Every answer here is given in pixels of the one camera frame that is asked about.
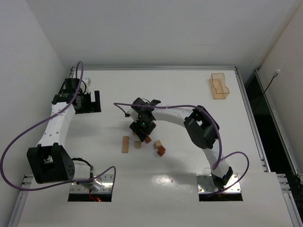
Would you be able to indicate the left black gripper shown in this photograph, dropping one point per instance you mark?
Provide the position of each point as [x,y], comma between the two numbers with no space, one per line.
[89,106]

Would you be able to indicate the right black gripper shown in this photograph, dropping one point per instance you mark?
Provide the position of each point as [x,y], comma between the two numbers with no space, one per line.
[142,130]

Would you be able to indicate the long dark wood block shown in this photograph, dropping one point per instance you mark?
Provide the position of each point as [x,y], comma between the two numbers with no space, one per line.
[147,140]

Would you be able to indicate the long light wood block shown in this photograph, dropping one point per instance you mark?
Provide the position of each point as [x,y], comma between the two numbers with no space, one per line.
[125,144]

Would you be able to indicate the transparent orange plastic tray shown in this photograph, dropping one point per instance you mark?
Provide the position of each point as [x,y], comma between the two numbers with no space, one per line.
[218,86]

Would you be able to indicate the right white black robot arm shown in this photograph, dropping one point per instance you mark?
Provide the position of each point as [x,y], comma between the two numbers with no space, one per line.
[201,128]

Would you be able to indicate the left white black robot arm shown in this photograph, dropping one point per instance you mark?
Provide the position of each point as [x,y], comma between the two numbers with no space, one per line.
[49,160]

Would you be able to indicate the small dark wood cube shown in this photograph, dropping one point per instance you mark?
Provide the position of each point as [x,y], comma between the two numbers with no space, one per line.
[161,151]

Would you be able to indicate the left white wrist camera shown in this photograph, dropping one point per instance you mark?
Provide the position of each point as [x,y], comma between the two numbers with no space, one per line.
[86,82]

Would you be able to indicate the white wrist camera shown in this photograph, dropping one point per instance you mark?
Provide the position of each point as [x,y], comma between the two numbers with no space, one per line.
[86,82]
[131,113]

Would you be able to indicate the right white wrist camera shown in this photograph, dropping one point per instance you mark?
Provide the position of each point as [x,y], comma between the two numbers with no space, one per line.
[131,113]

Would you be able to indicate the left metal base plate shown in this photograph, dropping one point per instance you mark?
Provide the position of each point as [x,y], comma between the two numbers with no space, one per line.
[101,185]

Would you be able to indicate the metal base plate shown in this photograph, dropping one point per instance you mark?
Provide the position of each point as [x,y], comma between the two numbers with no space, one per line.
[101,185]
[206,185]

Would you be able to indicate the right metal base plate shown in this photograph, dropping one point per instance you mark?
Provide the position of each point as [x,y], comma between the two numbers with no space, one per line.
[206,185]

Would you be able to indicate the aluminium table frame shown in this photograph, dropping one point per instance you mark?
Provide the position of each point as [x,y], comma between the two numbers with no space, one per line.
[154,191]

